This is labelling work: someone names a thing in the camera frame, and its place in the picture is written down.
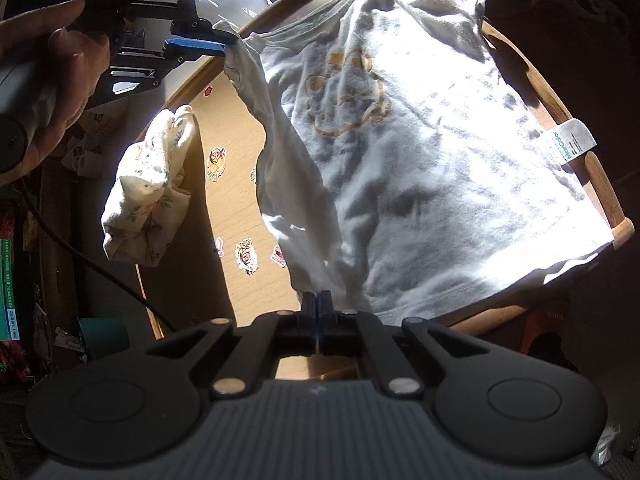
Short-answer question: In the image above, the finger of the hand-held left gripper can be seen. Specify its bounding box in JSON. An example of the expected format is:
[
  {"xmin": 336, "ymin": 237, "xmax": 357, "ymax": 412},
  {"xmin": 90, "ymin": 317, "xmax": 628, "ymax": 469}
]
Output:
[
  {"xmin": 106, "ymin": 37, "xmax": 227, "ymax": 97},
  {"xmin": 87, "ymin": 0, "xmax": 239, "ymax": 45}
]

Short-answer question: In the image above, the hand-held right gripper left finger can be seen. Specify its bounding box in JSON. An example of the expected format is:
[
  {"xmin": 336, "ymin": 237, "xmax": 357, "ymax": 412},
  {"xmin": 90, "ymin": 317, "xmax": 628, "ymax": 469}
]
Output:
[{"xmin": 157, "ymin": 290, "xmax": 319, "ymax": 401}]

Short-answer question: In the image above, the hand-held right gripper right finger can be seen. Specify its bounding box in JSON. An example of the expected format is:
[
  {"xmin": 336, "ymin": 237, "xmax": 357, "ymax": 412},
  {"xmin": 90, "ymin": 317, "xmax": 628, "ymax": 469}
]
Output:
[{"xmin": 319, "ymin": 290, "xmax": 481, "ymax": 401}]

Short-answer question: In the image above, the white shirt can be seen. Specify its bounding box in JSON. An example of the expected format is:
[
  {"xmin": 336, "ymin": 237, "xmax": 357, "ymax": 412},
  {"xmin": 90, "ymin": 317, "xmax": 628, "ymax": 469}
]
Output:
[{"xmin": 222, "ymin": 0, "xmax": 618, "ymax": 328}]

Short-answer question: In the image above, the person's left hand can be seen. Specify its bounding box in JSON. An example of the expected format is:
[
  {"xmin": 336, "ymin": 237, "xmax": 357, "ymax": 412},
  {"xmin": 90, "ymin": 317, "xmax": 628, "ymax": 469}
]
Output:
[{"xmin": 0, "ymin": 0, "xmax": 112, "ymax": 177}]

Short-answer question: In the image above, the cartoon face sticker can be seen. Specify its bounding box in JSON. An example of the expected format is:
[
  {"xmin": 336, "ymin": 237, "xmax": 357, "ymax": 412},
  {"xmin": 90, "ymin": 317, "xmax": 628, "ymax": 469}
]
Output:
[{"xmin": 235, "ymin": 239, "xmax": 259, "ymax": 276}]

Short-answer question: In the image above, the orange cartoon figure sticker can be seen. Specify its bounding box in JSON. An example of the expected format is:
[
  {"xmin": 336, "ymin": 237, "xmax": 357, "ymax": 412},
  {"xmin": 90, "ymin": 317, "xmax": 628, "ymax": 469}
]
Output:
[{"xmin": 206, "ymin": 147, "xmax": 227, "ymax": 181}]

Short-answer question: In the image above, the low wooden table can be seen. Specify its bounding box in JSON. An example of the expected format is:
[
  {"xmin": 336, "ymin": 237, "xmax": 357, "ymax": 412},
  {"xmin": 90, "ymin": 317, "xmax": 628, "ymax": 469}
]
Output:
[{"xmin": 132, "ymin": 0, "xmax": 636, "ymax": 381}]

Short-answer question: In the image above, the white printed plastic bag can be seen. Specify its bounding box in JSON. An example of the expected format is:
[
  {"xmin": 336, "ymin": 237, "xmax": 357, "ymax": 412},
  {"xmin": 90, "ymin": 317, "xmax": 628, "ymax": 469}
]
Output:
[{"xmin": 60, "ymin": 110, "xmax": 108, "ymax": 178}]

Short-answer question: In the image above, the floral white cloth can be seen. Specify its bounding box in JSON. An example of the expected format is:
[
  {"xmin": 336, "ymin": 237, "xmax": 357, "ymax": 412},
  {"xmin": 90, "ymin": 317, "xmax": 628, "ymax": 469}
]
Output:
[{"xmin": 101, "ymin": 105, "xmax": 201, "ymax": 267}]

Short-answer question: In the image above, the teal round tub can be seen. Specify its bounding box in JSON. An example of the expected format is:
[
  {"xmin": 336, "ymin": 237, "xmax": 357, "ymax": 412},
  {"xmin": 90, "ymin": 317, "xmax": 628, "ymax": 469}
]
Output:
[{"xmin": 77, "ymin": 316, "xmax": 132, "ymax": 361}]

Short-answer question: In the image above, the crumpled white paper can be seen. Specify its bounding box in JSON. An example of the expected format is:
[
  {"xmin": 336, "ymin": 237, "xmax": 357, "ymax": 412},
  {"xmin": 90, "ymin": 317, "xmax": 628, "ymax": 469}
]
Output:
[{"xmin": 54, "ymin": 327, "xmax": 85, "ymax": 352}]

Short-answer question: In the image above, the green box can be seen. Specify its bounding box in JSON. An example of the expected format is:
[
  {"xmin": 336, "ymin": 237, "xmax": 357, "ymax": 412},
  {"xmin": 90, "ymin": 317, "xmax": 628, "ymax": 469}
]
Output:
[{"xmin": 0, "ymin": 200, "xmax": 22, "ymax": 346}]

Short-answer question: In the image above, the black cable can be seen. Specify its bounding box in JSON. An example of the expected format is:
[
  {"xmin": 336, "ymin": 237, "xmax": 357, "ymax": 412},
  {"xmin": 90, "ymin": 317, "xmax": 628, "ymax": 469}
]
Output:
[{"xmin": 17, "ymin": 175, "xmax": 178, "ymax": 333}]

